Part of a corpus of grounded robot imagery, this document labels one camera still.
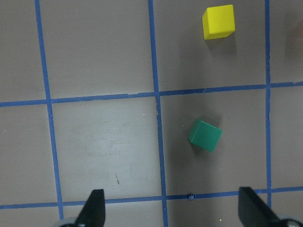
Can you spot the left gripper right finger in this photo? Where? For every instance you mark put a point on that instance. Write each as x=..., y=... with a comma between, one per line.
x=253, y=212

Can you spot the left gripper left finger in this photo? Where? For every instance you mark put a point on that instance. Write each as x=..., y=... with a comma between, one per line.
x=93, y=212

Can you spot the green wooden block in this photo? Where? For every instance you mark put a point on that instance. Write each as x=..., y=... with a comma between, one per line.
x=204, y=135

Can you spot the yellow wooden block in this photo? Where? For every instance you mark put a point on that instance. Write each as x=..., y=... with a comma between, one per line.
x=218, y=22

